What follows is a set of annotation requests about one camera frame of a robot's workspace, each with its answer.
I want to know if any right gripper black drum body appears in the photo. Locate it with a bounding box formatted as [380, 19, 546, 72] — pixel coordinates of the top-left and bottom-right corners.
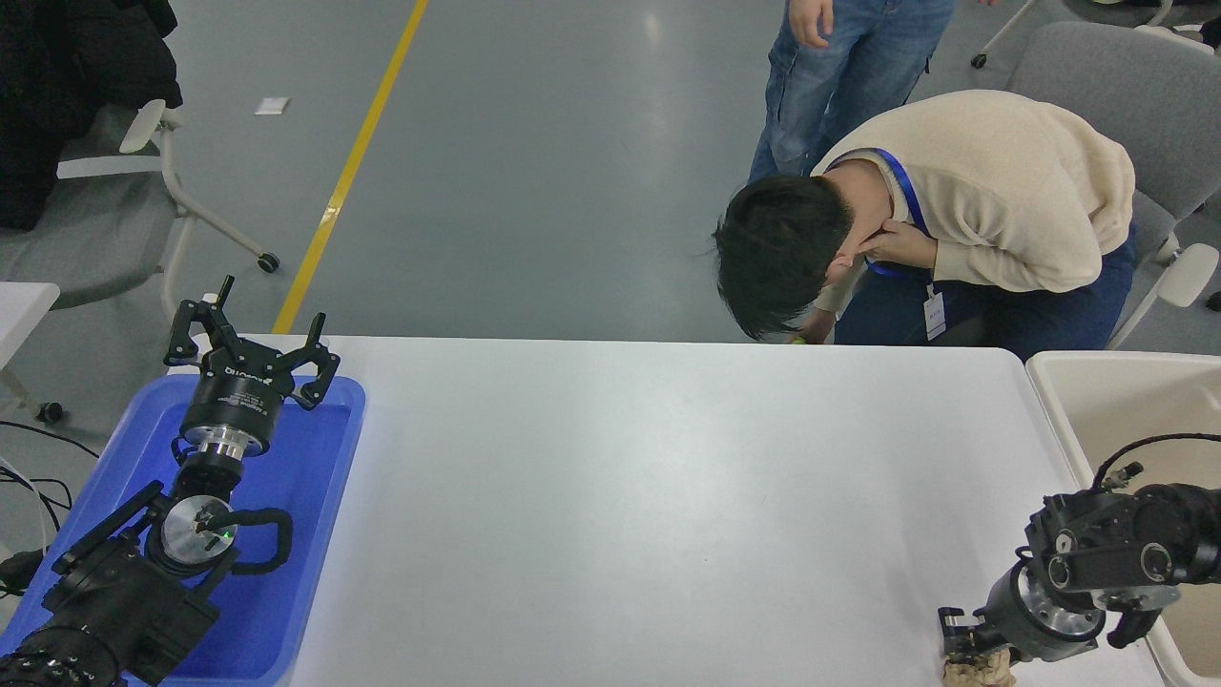
[975, 571, 1060, 664]

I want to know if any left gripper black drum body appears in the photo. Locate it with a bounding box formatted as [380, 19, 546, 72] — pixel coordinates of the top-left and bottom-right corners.
[180, 347, 299, 443]

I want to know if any tan paper ball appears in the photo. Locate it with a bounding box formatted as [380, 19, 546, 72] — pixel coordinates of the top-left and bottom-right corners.
[942, 647, 1017, 687]

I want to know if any person's left hand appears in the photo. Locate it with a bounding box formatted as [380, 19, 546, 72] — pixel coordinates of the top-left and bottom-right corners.
[857, 218, 941, 271]

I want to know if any blue plastic tray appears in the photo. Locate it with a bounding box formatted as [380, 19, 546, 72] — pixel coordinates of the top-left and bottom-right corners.
[0, 374, 366, 687]

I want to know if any large pale bin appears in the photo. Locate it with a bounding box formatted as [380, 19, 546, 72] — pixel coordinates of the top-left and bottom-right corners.
[1025, 350, 1221, 687]

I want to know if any black jacket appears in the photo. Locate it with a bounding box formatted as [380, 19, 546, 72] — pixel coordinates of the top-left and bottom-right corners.
[0, 0, 182, 232]

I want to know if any person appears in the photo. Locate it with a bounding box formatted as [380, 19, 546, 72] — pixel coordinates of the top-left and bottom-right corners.
[749, 0, 1003, 184]
[713, 89, 1138, 362]

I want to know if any white chair leg with caster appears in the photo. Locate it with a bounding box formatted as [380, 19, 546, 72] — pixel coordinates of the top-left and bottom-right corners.
[971, 0, 1036, 70]

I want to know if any grey office chair white frame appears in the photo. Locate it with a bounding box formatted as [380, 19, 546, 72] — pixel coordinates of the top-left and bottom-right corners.
[1006, 21, 1221, 350]
[0, 98, 280, 321]

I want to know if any black floor cable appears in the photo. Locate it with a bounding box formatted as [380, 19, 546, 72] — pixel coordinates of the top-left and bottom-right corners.
[0, 420, 101, 461]
[0, 466, 73, 531]

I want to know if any white floor cable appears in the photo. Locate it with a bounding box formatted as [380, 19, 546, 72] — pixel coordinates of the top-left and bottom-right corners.
[0, 456, 53, 554]

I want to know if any blue lanyard with badge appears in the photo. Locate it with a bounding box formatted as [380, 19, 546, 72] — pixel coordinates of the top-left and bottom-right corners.
[825, 148, 947, 343]

